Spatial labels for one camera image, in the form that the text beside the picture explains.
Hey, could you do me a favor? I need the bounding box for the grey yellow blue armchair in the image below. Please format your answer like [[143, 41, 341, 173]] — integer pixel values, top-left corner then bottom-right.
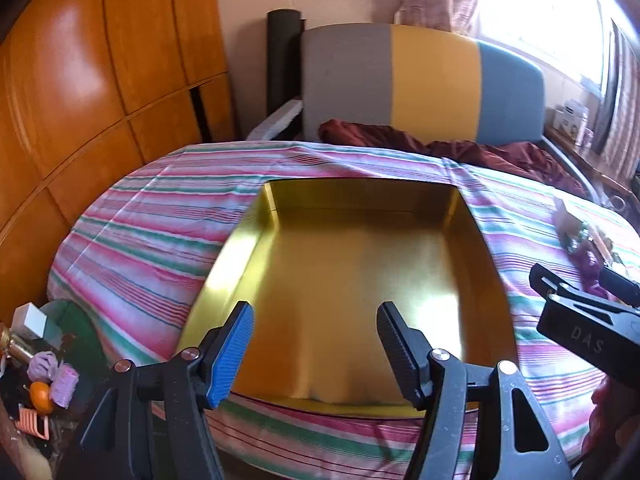
[[247, 24, 601, 201]]

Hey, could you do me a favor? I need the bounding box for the white medicine box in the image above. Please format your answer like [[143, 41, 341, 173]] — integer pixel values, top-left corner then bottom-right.
[[554, 196, 588, 241]]

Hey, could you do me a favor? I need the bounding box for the pink hair roller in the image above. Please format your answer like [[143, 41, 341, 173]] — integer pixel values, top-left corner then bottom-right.
[[51, 364, 81, 407]]

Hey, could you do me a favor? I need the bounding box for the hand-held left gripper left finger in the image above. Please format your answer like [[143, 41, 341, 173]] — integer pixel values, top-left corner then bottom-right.
[[65, 301, 256, 480]]

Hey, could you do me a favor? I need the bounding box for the salmon hair clip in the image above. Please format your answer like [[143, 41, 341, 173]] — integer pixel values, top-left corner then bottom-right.
[[14, 406, 51, 441]]

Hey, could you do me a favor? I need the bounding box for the white carton with blue print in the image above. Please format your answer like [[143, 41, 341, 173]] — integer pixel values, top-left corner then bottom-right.
[[555, 101, 591, 136]]

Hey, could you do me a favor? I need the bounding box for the brown packet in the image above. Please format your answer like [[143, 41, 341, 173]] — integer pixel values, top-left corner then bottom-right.
[[587, 227, 617, 261]]

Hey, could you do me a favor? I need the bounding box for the wooden nightstand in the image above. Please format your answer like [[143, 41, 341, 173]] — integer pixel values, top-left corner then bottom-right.
[[545, 125, 636, 201]]

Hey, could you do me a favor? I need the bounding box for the black rolled mat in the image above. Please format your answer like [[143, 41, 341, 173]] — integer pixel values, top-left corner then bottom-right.
[[266, 8, 306, 141]]

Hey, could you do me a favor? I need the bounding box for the maroon blanket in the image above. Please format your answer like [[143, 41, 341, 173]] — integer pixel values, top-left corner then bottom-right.
[[319, 119, 588, 196]]

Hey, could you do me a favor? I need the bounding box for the striped bed sheet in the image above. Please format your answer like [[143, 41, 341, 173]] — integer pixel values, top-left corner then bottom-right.
[[47, 140, 640, 480]]

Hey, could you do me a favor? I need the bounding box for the small white box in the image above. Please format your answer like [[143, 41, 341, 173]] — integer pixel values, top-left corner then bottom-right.
[[11, 302, 48, 341]]

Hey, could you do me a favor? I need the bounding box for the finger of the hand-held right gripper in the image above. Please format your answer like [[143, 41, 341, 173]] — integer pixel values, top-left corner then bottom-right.
[[597, 266, 640, 307], [529, 262, 640, 320]]

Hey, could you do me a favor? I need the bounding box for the gold metal tin box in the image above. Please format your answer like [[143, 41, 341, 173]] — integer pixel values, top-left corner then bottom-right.
[[176, 177, 518, 418]]

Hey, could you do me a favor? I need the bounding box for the gold bottle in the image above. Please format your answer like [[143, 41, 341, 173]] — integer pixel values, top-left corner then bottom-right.
[[0, 327, 36, 366]]

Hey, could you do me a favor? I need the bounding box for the wooden wardrobe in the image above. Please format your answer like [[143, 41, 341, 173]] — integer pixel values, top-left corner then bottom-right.
[[0, 0, 238, 321]]

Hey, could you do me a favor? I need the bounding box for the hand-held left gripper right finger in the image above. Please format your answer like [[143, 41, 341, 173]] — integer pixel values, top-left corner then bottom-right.
[[376, 301, 573, 480]]

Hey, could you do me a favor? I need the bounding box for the clear packet with green print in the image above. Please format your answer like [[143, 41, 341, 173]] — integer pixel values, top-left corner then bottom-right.
[[562, 225, 591, 255]]

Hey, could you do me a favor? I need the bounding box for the window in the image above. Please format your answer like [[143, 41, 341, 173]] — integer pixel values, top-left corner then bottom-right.
[[475, 0, 626, 96]]

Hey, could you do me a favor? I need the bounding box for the purple plastic bag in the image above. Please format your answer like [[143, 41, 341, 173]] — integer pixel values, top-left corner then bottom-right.
[[575, 250, 608, 298]]

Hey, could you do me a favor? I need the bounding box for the orange fruit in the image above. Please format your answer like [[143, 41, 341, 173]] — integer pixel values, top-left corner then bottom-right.
[[29, 381, 55, 415]]

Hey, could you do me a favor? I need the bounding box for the person's right hand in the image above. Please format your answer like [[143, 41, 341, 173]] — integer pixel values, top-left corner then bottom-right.
[[580, 374, 640, 467]]

